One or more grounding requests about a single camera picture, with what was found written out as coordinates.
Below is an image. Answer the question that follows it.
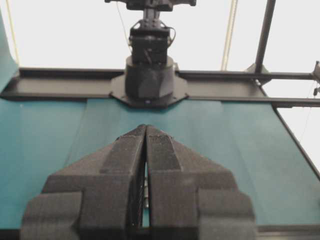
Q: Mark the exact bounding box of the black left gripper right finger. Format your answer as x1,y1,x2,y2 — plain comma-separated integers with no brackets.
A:
145,125,257,240

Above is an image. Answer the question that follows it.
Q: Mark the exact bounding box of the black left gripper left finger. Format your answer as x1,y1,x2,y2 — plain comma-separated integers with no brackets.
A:
20,125,146,240

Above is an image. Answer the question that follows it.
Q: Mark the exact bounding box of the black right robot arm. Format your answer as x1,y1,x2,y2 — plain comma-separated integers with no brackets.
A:
110,0,197,108

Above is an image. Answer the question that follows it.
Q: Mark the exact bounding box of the black aluminium table frame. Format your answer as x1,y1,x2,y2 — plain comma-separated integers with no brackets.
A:
0,68,320,240

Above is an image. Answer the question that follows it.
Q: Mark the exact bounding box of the yellow-green left hanging cord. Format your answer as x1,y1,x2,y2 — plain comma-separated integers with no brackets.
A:
4,0,21,67

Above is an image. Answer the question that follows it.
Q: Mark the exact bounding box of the yellow-green hanging cord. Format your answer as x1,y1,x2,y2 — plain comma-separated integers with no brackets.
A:
221,0,238,71
4,0,21,67

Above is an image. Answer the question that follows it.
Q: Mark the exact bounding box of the black upright frame post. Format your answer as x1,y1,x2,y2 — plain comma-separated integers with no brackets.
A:
246,0,276,76

